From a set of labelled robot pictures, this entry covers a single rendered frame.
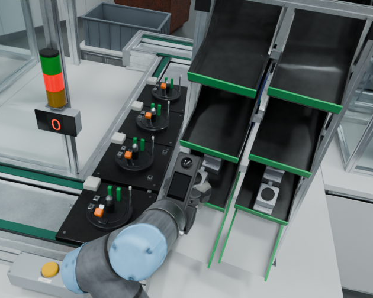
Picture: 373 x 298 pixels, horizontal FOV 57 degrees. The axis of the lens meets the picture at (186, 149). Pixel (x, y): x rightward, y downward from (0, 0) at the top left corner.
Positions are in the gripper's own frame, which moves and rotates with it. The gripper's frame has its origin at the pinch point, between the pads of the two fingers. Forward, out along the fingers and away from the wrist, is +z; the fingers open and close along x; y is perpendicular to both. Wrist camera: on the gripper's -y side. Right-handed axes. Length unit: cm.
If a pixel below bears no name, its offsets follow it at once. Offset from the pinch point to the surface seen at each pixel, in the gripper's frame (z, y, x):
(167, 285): 10.3, 38.4, -1.6
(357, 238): 88, 34, 66
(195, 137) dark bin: -3.8, -10.4, -2.1
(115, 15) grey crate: 210, -43, -144
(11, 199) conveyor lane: 11, 32, -60
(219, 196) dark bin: 3.4, 3.6, 6.2
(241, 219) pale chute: 14.5, 12.2, 12.8
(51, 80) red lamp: 3.0, -12.0, -45.1
